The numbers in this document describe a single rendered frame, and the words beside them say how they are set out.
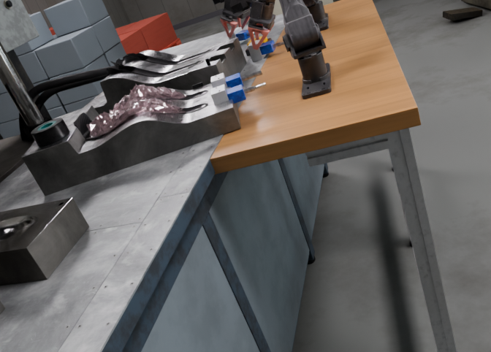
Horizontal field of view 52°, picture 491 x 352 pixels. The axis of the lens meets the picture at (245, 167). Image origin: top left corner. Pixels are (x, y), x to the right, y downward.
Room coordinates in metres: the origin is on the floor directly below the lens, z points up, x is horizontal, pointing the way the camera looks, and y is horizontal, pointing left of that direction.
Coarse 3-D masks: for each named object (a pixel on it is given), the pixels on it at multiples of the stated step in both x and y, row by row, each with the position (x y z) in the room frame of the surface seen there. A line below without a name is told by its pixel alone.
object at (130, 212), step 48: (192, 48) 2.20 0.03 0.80; (0, 192) 1.29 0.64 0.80; (96, 192) 1.04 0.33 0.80; (144, 192) 0.95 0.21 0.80; (96, 240) 0.82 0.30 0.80; (144, 240) 0.75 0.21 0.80; (0, 288) 0.78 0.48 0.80; (48, 288) 0.72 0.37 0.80; (96, 288) 0.66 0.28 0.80; (0, 336) 0.64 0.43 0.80; (48, 336) 0.59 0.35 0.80; (96, 336) 0.55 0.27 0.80
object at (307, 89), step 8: (304, 56) 1.19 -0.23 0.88; (312, 56) 1.18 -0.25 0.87; (320, 56) 1.18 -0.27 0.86; (304, 64) 1.19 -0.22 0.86; (312, 64) 1.18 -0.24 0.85; (320, 64) 1.18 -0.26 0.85; (328, 64) 1.27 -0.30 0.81; (304, 72) 1.19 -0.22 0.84; (312, 72) 1.18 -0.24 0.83; (320, 72) 1.18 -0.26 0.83; (328, 72) 1.19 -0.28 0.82; (304, 80) 1.20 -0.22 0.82; (312, 80) 1.18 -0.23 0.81; (320, 80) 1.17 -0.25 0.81; (328, 80) 1.16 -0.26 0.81; (304, 88) 1.16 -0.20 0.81; (312, 88) 1.14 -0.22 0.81; (320, 88) 1.12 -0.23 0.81; (328, 88) 1.10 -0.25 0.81; (304, 96) 1.12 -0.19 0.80; (312, 96) 1.11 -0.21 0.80
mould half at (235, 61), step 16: (208, 48) 1.64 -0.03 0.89; (240, 48) 1.62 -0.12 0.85; (128, 64) 1.62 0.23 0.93; (144, 64) 1.61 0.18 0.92; (160, 64) 1.62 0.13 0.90; (176, 64) 1.61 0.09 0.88; (224, 64) 1.45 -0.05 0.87; (240, 64) 1.57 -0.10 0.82; (112, 80) 1.52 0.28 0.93; (128, 80) 1.50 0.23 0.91; (144, 80) 1.49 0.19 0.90; (160, 80) 1.48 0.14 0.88; (176, 80) 1.44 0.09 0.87; (192, 80) 1.42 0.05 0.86; (208, 80) 1.40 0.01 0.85; (96, 96) 1.70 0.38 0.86; (112, 96) 1.53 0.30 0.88
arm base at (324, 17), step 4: (316, 4) 1.75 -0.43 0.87; (320, 4) 1.75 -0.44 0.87; (308, 8) 1.76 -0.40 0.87; (312, 8) 1.75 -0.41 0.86; (316, 8) 1.75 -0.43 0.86; (320, 8) 1.75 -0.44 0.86; (312, 12) 1.75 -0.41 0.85; (316, 12) 1.75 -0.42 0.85; (320, 12) 1.75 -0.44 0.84; (324, 12) 1.76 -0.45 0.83; (316, 16) 1.75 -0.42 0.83; (320, 16) 1.75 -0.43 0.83; (324, 16) 1.76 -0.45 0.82; (328, 16) 1.84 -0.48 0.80; (316, 20) 1.75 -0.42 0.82; (320, 20) 1.75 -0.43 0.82; (324, 20) 1.75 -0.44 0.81; (328, 20) 1.77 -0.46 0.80; (320, 24) 1.73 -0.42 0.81; (324, 24) 1.71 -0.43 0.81; (328, 24) 1.71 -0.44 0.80; (320, 28) 1.68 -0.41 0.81; (324, 28) 1.68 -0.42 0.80
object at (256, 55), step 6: (258, 42) 1.61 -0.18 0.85; (264, 42) 1.63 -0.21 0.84; (270, 42) 1.60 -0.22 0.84; (282, 42) 1.59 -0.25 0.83; (252, 48) 1.61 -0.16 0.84; (264, 48) 1.60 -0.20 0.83; (270, 48) 1.59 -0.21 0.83; (252, 54) 1.61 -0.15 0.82; (258, 54) 1.60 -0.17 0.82; (264, 54) 1.63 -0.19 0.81; (252, 60) 1.61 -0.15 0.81; (258, 60) 1.61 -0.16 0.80
